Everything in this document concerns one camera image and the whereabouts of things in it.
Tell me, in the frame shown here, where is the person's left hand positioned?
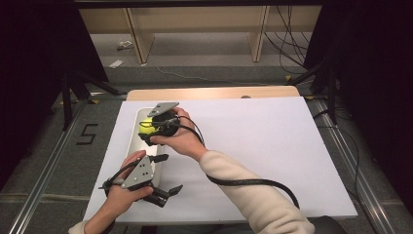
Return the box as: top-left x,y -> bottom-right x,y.
105,149 -> 156,218

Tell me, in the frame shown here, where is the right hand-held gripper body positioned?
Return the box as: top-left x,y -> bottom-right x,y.
146,101 -> 181,138

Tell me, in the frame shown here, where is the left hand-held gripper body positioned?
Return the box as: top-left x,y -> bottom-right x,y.
120,155 -> 169,209

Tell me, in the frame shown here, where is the person's right hand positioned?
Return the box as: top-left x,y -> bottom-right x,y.
149,106 -> 209,163

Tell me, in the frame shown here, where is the thick black gripper cable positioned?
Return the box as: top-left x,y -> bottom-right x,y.
167,115 -> 301,211

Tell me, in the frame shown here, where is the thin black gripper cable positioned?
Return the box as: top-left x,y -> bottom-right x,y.
97,160 -> 144,198

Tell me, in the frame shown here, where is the white board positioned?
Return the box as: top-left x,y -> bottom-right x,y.
82,97 -> 358,225

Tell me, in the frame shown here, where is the light wooden table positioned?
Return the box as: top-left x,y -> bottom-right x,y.
126,85 -> 301,101

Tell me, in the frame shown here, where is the black metal stand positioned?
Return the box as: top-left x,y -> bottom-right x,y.
285,58 -> 339,126
59,69 -> 124,131

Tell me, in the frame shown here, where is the wooden shelf frame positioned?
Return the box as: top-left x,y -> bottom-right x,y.
77,4 -> 322,64

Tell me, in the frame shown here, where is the aluminium floor rail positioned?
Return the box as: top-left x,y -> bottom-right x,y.
8,94 -> 129,234
307,97 -> 396,234

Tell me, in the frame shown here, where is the black curtain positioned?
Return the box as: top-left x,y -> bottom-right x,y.
303,0 -> 413,209
0,0 -> 110,193

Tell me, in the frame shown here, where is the yellow tennis ball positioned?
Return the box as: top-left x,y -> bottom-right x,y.
138,117 -> 158,136

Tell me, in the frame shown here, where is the white oblong tray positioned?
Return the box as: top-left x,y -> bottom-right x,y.
126,106 -> 166,189

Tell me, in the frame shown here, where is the white floor cable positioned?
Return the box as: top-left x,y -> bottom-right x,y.
155,65 -> 271,87

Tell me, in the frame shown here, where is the black floor cable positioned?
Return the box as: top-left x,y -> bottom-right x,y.
313,108 -> 362,196

